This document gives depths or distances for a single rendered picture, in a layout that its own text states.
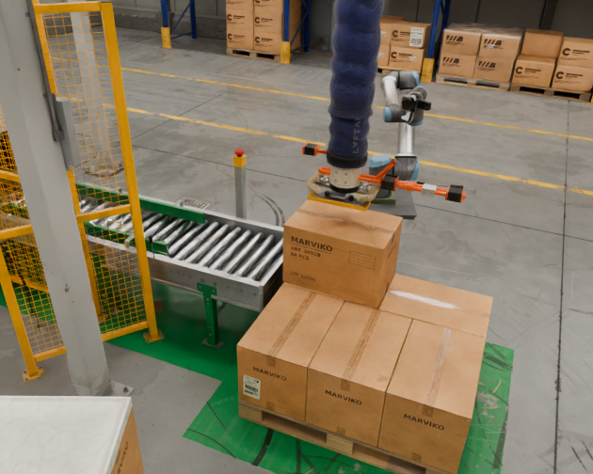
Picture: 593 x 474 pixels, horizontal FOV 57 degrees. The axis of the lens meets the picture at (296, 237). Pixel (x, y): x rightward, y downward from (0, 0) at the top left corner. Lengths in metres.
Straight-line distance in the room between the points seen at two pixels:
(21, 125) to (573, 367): 3.46
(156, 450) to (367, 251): 1.55
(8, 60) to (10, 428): 1.37
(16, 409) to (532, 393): 2.83
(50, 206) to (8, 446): 1.11
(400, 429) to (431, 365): 0.35
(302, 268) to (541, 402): 1.64
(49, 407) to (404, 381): 1.58
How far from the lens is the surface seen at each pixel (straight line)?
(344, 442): 3.08
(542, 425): 3.59
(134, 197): 3.27
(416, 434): 2.86
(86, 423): 2.03
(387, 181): 2.97
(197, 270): 3.40
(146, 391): 3.51
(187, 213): 3.99
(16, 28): 2.49
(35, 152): 2.59
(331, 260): 3.12
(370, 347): 2.93
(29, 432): 2.07
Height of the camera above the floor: 2.49
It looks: 31 degrees down
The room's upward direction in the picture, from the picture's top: 2 degrees clockwise
